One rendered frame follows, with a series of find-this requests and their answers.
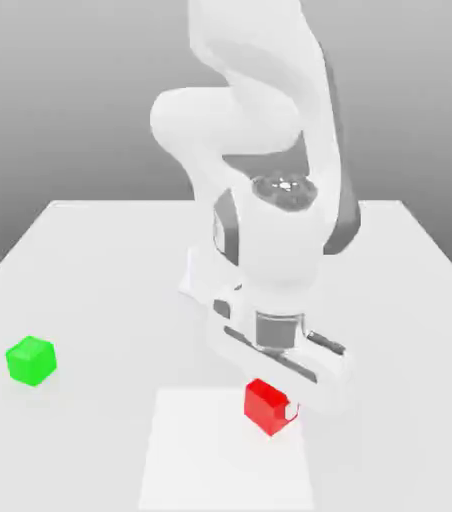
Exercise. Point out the small green cube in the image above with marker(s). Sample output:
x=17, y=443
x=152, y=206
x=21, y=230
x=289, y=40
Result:
x=30, y=361

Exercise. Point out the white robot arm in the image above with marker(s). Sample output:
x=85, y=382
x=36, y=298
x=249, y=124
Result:
x=278, y=120

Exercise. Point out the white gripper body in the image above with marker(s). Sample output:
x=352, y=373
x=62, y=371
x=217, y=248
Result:
x=290, y=370

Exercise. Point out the small red cube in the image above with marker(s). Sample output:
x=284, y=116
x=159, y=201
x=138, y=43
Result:
x=264, y=404

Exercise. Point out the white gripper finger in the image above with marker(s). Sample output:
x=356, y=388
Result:
x=291, y=410

